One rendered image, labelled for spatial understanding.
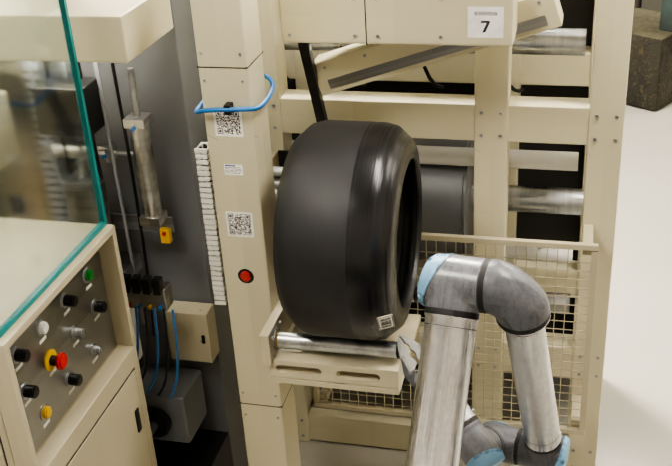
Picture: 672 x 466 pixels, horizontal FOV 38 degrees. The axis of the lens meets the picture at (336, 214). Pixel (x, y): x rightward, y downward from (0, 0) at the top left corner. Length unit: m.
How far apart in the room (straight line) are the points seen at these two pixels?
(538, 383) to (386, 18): 1.00
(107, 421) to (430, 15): 1.34
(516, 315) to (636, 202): 3.45
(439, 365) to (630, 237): 3.13
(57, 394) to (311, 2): 1.18
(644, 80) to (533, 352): 4.61
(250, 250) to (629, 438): 1.76
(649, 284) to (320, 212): 2.62
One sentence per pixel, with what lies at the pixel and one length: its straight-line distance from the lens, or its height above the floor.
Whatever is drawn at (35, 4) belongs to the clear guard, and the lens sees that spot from 2.30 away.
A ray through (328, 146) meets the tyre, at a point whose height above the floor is 1.46.
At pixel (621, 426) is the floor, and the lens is 3.86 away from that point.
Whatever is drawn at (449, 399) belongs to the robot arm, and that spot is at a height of 1.14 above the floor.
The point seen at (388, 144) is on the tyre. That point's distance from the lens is 2.44.
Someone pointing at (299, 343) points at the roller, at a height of 0.91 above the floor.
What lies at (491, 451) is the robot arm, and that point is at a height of 0.85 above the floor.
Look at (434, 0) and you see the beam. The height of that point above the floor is 1.75.
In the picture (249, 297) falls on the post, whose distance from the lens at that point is 2.72.
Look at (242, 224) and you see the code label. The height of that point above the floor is 1.22.
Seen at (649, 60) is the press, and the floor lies 0.34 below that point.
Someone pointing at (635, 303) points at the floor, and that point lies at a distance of 4.57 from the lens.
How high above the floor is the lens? 2.41
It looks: 27 degrees down
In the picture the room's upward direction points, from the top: 4 degrees counter-clockwise
